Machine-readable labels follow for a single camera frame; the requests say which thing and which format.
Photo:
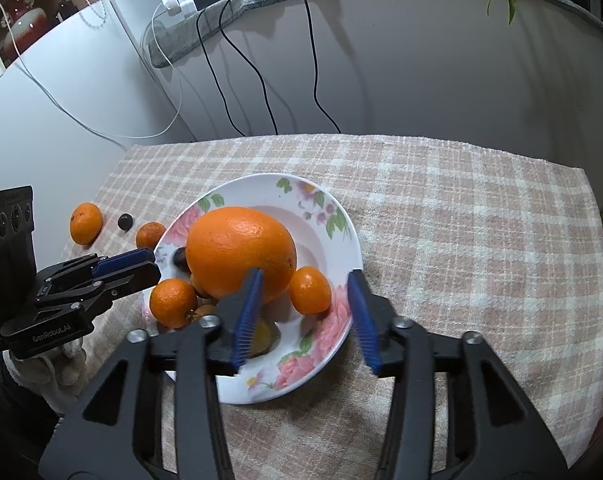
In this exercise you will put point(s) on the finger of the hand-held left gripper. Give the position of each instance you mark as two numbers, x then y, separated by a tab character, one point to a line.
126	258
131	280

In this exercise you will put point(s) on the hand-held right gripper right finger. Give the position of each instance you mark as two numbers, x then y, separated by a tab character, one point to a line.
364	320

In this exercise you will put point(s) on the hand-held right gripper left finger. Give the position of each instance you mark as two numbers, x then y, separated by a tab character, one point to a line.
246	315

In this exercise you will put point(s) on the green-brown round fruit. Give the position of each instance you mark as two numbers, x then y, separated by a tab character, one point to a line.
264	335

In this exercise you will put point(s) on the small mandarin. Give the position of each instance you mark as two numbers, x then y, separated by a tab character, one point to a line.
150	235

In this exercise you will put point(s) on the mandarin with stem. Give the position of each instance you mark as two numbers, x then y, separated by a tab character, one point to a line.
174	302

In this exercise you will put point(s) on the dark plum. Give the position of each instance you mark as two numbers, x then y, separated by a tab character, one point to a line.
126	221
181	258

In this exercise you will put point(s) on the large smooth orange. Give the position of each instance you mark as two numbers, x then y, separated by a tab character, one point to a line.
241	252

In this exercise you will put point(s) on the floral white plate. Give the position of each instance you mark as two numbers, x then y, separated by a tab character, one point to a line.
261	195

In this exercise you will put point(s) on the person's left forearm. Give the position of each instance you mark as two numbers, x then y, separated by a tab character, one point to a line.
21	410

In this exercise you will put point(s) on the person's left hand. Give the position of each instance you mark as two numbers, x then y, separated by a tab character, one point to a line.
51	370

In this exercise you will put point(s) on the rough-skinned orange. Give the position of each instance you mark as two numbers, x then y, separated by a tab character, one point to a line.
86	222

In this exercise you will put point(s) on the pink checked tablecloth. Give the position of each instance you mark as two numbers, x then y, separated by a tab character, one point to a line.
456	235

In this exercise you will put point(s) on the white refrigerator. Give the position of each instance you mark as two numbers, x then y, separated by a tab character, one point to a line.
56	135

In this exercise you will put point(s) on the red white pot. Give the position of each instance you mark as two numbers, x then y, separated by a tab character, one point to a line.
23	17

